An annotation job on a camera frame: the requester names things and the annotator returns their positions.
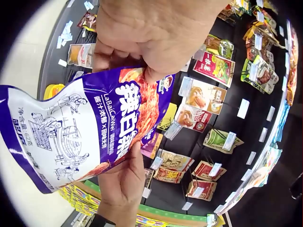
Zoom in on person's left hand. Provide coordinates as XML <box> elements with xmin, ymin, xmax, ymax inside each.
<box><xmin>92</xmin><ymin>0</ymin><xmax>232</xmax><ymax>82</ymax></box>

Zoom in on person's right hand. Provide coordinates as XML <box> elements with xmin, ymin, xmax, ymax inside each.
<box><xmin>99</xmin><ymin>140</ymin><xmax>146</xmax><ymax>218</ymax></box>

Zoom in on person's left thumb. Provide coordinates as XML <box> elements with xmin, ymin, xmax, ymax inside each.
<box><xmin>142</xmin><ymin>48</ymin><xmax>192</xmax><ymax>82</ymax></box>

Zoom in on person's right thumb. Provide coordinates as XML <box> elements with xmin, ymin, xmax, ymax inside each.
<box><xmin>128</xmin><ymin>140</ymin><xmax>146</xmax><ymax>182</ymax></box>

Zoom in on person's left fingers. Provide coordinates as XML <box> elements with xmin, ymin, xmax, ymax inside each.
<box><xmin>92</xmin><ymin>38</ymin><xmax>145</xmax><ymax>73</ymax></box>

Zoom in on purple and white snack packet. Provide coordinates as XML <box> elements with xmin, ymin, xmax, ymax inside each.
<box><xmin>0</xmin><ymin>65</ymin><xmax>177</xmax><ymax>195</ymax></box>

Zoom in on full shop shelf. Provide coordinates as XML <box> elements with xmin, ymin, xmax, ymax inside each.
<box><xmin>44</xmin><ymin>0</ymin><xmax>300</xmax><ymax>227</ymax></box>

